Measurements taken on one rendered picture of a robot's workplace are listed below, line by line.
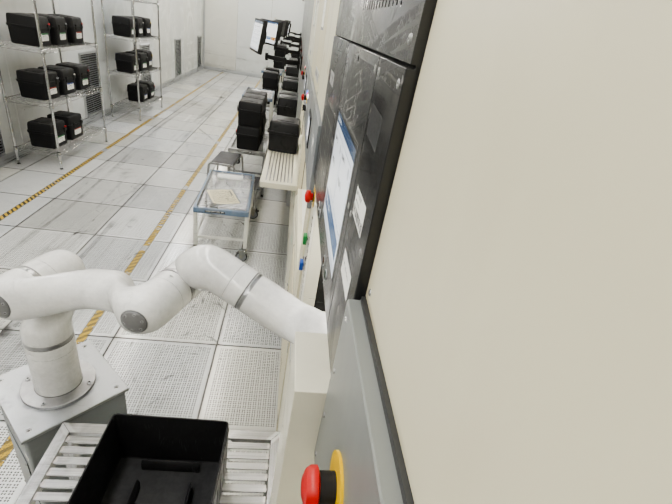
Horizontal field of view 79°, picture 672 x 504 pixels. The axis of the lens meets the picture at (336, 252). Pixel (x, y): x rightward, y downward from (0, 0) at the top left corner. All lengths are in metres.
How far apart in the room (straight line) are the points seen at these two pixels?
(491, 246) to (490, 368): 0.06
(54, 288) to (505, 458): 1.07
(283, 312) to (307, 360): 0.26
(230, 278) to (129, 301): 0.22
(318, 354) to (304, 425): 0.10
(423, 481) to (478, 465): 0.07
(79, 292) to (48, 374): 0.36
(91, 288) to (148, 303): 0.20
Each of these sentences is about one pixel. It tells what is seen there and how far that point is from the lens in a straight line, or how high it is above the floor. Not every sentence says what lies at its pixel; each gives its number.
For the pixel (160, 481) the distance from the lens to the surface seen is 1.25.
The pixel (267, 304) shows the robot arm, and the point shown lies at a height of 1.31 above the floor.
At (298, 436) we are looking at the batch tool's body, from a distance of 0.64.
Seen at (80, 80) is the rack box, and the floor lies 0.79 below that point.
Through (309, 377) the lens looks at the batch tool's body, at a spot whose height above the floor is 1.40.
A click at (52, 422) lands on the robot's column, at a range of 1.43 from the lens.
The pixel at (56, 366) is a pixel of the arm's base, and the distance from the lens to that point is 1.40.
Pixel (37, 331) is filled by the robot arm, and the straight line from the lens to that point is 1.33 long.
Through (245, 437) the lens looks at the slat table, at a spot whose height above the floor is 0.76.
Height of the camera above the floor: 1.82
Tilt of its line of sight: 28 degrees down
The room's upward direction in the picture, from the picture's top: 11 degrees clockwise
